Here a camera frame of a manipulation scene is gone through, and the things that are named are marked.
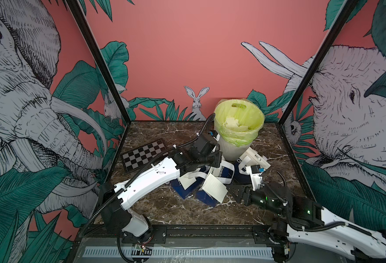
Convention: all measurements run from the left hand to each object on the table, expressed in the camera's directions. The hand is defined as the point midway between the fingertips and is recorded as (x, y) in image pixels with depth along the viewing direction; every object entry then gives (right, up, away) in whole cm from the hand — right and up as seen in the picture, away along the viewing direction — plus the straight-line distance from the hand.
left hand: (222, 154), depth 72 cm
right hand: (+1, -12, -7) cm, 14 cm away
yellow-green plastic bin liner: (+14, +18, +30) cm, 38 cm away
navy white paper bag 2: (-11, -8, -6) cm, 15 cm away
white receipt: (-4, -13, -5) cm, 15 cm away
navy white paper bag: (+1, -10, +4) cm, 11 cm away
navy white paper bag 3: (+14, -2, +1) cm, 14 cm away
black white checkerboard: (-46, -5, +27) cm, 54 cm away
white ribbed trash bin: (+8, -1, +19) cm, 21 cm away
